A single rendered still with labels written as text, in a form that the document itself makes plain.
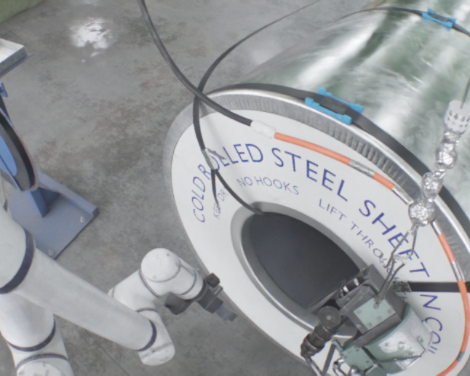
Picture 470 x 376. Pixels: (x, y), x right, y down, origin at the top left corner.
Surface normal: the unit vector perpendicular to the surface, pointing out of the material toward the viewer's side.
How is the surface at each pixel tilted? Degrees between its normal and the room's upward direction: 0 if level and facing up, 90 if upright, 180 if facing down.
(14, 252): 72
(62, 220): 0
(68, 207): 0
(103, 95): 0
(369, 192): 90
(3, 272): 84
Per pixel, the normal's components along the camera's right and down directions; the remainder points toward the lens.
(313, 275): 0.16, -0.56
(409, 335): 0.11, -0.29
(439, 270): -0.67, 0.55
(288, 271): 0.37, -0.36
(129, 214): -0.01, -0.69
